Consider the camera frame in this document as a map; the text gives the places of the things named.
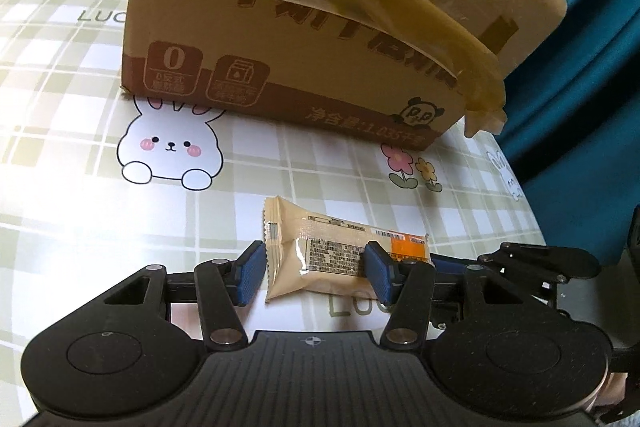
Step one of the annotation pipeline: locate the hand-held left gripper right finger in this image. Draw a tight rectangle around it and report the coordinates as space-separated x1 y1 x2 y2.
364 242 526 351

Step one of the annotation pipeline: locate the person's right hand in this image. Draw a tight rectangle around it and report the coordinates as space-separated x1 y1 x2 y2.
595 369 628 425

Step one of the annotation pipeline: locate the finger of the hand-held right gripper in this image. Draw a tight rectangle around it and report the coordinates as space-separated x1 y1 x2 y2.
430 242 602 309

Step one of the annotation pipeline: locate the teal curtain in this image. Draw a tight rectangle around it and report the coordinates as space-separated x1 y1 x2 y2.
500 0 640 248

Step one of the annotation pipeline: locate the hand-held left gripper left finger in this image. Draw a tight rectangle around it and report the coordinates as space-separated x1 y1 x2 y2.
102 241 266 351

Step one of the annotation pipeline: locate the beige snack bar packet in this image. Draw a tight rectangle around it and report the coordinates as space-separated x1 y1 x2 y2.
262 196 431 305

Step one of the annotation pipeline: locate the cardboard box with plastic liner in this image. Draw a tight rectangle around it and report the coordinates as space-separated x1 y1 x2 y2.
119 0 568 152

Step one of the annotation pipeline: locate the checked cartoon tablecloth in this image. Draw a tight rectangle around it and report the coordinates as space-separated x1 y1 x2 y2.
0 0 548 427

